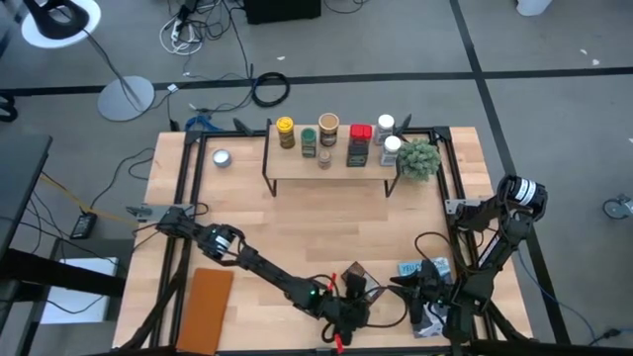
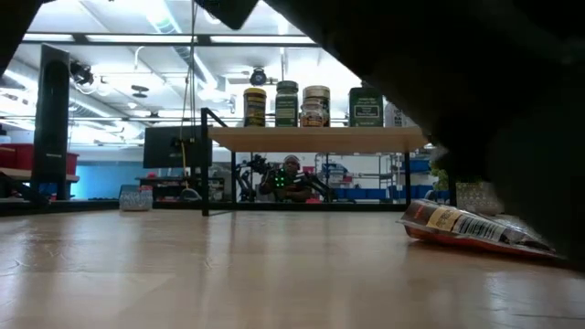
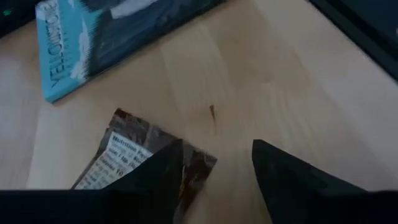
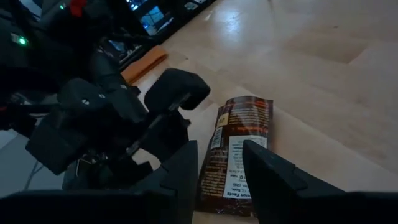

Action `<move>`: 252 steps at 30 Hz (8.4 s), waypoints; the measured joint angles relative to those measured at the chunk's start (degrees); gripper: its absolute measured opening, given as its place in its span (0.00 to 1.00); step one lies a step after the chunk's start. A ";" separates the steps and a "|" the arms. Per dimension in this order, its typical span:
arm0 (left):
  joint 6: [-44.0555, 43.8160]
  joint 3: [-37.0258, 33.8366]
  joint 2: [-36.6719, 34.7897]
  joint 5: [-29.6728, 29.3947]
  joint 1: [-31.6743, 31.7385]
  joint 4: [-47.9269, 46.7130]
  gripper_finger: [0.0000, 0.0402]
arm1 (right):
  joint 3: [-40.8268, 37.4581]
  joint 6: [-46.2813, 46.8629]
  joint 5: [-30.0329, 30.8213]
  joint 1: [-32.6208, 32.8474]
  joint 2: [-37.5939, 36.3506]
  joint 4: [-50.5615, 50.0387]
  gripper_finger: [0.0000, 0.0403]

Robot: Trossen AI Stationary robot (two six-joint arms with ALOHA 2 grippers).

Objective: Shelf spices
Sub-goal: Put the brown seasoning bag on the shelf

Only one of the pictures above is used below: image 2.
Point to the small silver tin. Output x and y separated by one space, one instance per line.
135 198

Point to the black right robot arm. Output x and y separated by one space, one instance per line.
480 68

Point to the black low cabinet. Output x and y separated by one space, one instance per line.
164 187

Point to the black background robot arm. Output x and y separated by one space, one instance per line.
322 185
249 178

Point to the person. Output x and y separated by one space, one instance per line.
290 187

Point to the red storage bin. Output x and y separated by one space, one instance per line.
18 157

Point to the black mounted device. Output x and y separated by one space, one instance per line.
81 73

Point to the artificial green potted plant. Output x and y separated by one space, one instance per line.
477 198

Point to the yellow lid chili onion can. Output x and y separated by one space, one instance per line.
254 109

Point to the black upright post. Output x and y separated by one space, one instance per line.
50 137

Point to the dark green black pepper tin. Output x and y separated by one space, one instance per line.
365 109

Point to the dark cylindrical seasoning can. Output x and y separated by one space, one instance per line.
320 93

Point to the green lid oregano jar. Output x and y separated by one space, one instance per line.
286 109

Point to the glass saffron jar cork lid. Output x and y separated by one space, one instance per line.
312 116

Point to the taco seasoning packet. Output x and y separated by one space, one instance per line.
457 224

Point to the black hanging camera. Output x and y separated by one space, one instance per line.
258 77

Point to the wooden bench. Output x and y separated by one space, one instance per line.
27 175

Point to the white lid bagel seasoning jar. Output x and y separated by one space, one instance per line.
395 118

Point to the black aluminium rig frame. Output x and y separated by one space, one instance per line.
203 40

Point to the black ceiling disc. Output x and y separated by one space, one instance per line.
140 90

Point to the wooden shelf black metal legs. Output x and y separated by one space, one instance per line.
297 139

